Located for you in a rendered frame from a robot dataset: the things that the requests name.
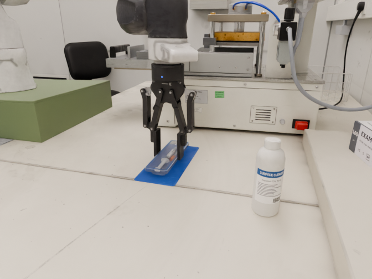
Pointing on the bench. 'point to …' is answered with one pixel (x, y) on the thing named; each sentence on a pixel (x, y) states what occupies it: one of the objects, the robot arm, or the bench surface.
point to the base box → (248, 106)
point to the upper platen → (237, 36)
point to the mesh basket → (334, 82)
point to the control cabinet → (309, 22)
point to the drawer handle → (118, 50)
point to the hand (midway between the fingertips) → (168, 145)
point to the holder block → (142, 55)
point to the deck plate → (311, 77)
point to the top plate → (242, 14)
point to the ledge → (342, 200)
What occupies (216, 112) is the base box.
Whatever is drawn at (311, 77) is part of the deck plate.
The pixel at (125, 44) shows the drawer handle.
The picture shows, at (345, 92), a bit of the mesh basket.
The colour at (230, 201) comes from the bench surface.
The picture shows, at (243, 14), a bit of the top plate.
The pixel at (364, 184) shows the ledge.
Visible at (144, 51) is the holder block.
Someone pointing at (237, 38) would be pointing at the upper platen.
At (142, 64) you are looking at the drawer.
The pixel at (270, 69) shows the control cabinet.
